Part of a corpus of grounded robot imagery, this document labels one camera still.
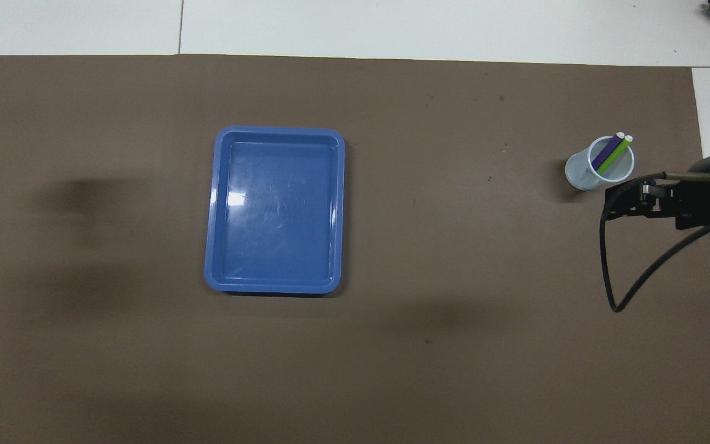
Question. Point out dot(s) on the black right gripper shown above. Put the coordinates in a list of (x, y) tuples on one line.
[(700, 200)]

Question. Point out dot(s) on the green highlighter pen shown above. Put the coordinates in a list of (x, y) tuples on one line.
[(615, 155)]

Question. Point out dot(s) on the purple highlighter pen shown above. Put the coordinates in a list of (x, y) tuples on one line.
[(607, 149)]

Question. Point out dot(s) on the translucent plastic cup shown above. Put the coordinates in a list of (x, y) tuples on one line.
[(577, 176)]

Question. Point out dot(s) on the brown paper table mat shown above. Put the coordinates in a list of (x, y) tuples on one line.
[(453, 308)]

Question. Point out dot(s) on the blue plastic tray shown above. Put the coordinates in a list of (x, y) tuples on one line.
[(275, 209)]

